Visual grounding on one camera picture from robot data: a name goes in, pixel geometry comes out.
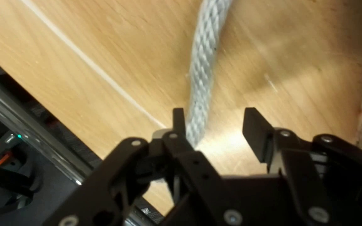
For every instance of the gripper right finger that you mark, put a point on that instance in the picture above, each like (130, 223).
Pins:
(331, 175)

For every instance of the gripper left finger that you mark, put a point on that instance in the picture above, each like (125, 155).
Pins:
(118, 175)

